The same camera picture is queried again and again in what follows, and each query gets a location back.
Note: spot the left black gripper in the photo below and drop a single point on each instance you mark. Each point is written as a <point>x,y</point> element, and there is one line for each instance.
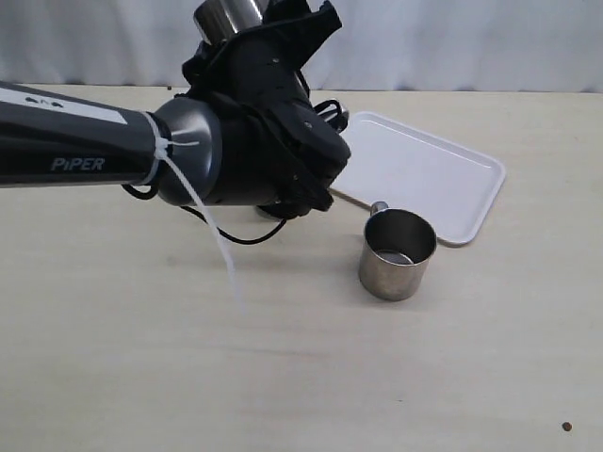
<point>293,28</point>

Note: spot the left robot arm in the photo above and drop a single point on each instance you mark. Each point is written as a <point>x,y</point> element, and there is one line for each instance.
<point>49,139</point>

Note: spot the white curtain backdrop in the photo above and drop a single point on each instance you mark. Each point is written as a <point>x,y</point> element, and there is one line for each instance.
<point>382,45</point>

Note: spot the steel mug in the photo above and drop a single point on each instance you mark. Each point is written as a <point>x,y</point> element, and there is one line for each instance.
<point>219,20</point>
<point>398,245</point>

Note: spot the clear plastic tall container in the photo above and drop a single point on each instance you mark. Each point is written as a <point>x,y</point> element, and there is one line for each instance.
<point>269,212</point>

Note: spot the white plastic tray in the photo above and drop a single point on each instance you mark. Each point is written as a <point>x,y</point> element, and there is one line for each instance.
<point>449,185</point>

